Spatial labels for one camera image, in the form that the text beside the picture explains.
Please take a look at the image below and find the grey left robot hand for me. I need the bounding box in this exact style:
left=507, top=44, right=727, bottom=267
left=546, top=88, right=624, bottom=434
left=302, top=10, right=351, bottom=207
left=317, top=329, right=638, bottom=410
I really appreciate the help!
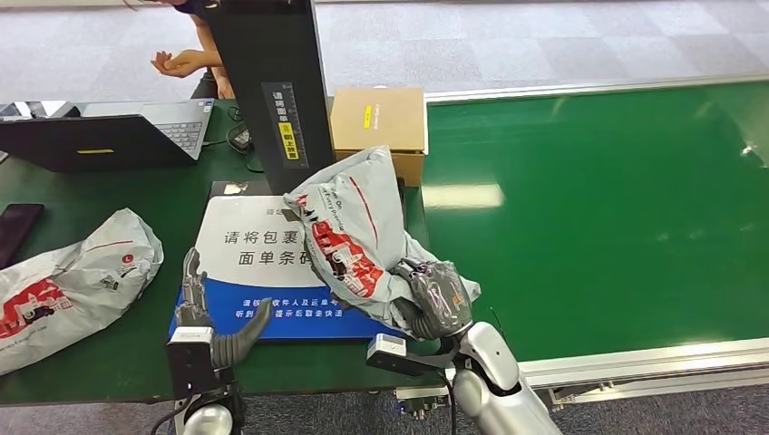
left=174, top=247, right=273, bottom=369

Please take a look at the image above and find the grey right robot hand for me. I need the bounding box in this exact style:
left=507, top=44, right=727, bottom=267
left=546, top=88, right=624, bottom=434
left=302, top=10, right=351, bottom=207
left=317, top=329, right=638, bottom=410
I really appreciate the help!
left=393, top=257, right=474, bottom=342

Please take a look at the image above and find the grey courier bag long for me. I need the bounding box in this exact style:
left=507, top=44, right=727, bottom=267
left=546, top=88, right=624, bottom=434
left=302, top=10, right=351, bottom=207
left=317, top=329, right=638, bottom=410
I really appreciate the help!
left=283, top=145, right=482, bottom=337

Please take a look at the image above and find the brown cardboard box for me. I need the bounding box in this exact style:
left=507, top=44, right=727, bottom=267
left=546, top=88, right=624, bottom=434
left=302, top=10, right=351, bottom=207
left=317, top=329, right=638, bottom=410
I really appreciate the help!
left=330, top=86, right=429, bottom=189

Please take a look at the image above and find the green conveyor belt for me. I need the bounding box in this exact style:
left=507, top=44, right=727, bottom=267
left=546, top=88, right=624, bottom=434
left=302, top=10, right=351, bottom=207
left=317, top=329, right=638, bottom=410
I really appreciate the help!
left=420, top=81, right=769, bottom=364

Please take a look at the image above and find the black inbound scanner machine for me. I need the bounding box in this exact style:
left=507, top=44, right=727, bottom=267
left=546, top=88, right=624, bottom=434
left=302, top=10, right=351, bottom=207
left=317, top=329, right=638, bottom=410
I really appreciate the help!
left=168, top=0, right=422, bottom=343

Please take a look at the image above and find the white blue instruction plate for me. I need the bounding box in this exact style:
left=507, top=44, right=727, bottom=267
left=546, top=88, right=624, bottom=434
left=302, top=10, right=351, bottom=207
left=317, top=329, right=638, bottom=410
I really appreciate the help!
left=170, top=195, right=404, bottom=341

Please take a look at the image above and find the grey courier bag crumpled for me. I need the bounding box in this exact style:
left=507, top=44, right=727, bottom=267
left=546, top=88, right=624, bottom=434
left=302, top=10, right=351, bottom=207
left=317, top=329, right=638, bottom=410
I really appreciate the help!
left=0, top=208, right=164, bottom=378

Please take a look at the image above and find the black computer mouse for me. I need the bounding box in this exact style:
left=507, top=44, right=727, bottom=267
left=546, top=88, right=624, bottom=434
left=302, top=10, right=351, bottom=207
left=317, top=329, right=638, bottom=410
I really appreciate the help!
left=227, top=122, right=254, bottom=156

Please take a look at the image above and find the black smartphone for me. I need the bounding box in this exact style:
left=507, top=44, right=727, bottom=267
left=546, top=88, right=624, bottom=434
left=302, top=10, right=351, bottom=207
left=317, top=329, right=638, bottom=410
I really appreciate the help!
left=0, top=204, right=45, bottom=271

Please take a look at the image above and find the black silver laptop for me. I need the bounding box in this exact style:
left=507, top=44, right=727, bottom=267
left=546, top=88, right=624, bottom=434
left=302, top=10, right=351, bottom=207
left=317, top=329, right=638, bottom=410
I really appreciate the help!
left=0, top=97, right=216, bottom=174

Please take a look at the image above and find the person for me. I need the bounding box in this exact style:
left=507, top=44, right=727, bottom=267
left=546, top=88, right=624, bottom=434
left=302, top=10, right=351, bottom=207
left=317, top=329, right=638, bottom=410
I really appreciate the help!
left=150, top=0, right=237, bottom=101

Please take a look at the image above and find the grey device behind laptop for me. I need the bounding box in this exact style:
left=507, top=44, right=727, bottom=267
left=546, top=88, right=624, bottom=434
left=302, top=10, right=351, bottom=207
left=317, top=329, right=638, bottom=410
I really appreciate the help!
left=0, top=101, right=82, bottom=120

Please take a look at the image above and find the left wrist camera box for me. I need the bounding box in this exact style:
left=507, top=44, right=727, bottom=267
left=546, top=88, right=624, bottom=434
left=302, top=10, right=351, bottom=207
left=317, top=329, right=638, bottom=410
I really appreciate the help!
left=166, top=326, right=219, bottom=401

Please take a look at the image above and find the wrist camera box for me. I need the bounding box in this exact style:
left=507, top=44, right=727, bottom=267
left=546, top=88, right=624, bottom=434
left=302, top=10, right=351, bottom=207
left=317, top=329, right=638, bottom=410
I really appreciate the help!
left=166, top=326, right=219, bottom=401
left=366, top=333, right=459, bottom=378

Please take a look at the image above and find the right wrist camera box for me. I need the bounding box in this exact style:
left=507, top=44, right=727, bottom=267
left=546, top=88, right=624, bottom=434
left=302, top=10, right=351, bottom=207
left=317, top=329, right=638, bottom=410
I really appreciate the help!
left=366, top=333, right=459, bottom=378

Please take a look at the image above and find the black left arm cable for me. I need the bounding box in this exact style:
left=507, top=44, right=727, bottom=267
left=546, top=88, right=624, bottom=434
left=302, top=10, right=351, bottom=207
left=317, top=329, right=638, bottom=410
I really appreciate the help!
left=150, top=396, right=195, bottom=435

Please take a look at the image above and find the aluminium conveyor frame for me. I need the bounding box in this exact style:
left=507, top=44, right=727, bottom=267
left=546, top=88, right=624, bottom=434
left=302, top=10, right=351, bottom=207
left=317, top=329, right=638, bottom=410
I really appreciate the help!
left=393, top=72, right=769, bottom=417

